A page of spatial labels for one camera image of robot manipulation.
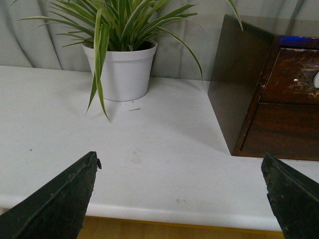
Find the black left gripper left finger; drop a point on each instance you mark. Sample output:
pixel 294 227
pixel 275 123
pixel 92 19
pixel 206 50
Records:
pixel 57 209

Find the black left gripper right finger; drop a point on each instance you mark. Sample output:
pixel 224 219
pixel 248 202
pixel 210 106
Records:
pixel 293 197

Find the wooden drawer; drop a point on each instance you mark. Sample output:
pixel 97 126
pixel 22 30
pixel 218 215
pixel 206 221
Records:
pixel 284 131
pixel 291 80

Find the dark wooden drawer cabinet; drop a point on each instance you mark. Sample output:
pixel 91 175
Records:
pixel 246 53

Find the white plastic plant pot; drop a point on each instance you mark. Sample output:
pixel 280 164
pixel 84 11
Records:
pixel 125 75

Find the green striped spider plant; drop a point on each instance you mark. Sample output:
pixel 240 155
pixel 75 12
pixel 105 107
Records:
pixel 107 26

